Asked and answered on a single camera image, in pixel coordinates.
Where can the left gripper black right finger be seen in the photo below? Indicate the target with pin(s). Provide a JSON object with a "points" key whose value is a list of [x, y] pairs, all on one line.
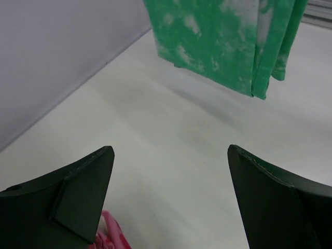
{"points": [[279, 209]]}

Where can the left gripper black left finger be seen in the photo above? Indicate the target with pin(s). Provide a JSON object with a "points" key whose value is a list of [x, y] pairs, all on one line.
{"points": [[61, 209]]}

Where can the green white patterned trousers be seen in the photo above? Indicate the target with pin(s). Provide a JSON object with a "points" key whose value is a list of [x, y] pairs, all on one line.
{"points": [[238, 44]]}

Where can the pink red garment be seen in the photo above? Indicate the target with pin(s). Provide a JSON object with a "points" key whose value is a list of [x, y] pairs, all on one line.
{"points": [[112, 238]]}

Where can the right aluminium frame posts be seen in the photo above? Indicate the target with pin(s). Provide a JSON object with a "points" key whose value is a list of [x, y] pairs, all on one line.
{"points": [[318, 12]]}

